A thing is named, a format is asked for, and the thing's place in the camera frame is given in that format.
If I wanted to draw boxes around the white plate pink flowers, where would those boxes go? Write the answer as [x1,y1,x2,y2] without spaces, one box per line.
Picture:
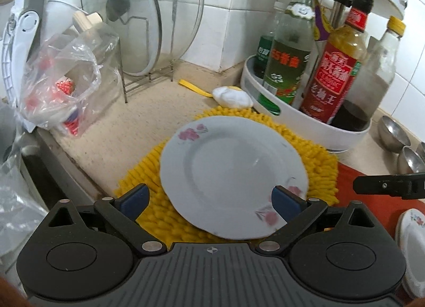
[160,116,309,240]

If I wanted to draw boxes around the white cloth with yellow strap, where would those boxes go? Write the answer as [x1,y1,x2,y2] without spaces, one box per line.
[212,86,253,108]

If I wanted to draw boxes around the yellow cap glass bottle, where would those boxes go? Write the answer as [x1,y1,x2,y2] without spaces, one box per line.
[330,15,406,131]

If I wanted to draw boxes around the red cloth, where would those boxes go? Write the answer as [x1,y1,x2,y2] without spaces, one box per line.
[335,162,425,241]

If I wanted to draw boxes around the yellow strap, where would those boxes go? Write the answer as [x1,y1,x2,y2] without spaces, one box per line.
[178,79,213,98]

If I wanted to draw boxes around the metal lid rack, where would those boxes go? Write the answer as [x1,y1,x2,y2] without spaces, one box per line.
[118,0,178,104]

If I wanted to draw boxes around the wooden handle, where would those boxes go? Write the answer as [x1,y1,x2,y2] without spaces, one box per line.
[72,11,103,32]

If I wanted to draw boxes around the green glass bottle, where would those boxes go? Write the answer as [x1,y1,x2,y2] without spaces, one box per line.
[254,1,283,80]

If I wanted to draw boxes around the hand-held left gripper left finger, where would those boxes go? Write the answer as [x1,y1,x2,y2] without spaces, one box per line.
[46,183,165,256]

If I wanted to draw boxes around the white kitchen appliance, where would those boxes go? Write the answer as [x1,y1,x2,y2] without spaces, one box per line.
[0,0,83,108]

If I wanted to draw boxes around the crumpled clear plastic bag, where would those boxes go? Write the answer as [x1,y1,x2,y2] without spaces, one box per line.
[0,104,50,254]

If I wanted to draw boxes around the white rotating condiment rack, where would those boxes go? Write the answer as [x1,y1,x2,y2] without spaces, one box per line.
[240,0,410,153]

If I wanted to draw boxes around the stainless steel bowl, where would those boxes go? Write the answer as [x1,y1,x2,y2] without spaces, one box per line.
[379,115,412,154]
[398,146,425,175]

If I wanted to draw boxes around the clear bottle green label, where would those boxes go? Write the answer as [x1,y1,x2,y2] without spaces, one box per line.
[261,0,317,105]

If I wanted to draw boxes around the yellow chenille mat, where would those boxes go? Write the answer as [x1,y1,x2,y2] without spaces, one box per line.
[113,106,339,251]

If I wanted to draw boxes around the red label sauce bottle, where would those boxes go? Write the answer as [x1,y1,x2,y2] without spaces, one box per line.
[299,0,374,123]

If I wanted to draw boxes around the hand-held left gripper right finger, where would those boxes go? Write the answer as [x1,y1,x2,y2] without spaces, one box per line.
[258,186,376,256]

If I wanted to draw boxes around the purple white packet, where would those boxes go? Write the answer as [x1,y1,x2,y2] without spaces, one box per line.
[312,0,336,42]

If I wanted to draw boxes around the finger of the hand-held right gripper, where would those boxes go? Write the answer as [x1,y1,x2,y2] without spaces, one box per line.
[353,172,425,200]

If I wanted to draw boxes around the white plate colourful flower rim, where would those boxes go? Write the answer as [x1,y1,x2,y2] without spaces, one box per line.
[394,207,425,239]

